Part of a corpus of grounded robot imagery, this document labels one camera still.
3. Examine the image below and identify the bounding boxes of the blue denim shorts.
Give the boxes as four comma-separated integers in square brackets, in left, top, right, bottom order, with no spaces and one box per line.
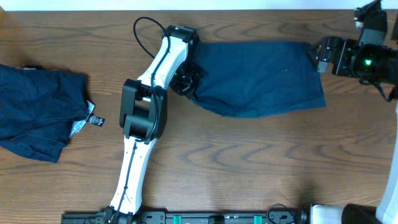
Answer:
[188,40,326,118]

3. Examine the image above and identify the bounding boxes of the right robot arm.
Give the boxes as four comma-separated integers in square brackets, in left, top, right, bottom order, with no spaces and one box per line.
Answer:
[301,0,397,223]

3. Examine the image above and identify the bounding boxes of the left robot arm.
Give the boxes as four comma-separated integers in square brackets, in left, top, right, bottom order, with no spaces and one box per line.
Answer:
[107,25,202,223]

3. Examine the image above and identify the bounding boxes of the black clothing label tag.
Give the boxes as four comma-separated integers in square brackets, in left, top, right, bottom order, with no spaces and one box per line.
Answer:
[87,114,105,127]

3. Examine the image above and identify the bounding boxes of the dark navy folded garment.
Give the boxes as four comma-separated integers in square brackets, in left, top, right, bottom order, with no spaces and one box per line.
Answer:
[1,65,90,163]

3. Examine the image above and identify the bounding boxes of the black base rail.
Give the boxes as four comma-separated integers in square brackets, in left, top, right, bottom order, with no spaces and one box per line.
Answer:
[61,210,312,224]

